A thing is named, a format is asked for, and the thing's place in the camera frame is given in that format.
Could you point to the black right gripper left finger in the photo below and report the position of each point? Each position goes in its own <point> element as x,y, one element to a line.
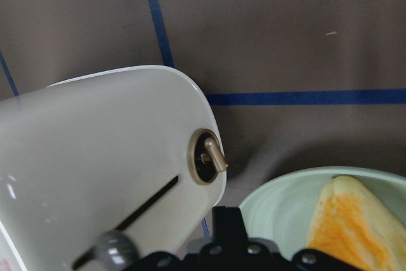
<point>230,249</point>

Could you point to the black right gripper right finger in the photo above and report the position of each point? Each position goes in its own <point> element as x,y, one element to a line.
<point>312,259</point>

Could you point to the white two-slot toaster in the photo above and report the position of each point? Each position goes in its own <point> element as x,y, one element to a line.
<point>126,149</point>

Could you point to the orange bread on plate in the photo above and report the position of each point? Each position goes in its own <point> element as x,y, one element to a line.
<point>351,224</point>

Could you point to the light green plate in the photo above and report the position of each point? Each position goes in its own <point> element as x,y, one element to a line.
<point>281,209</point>

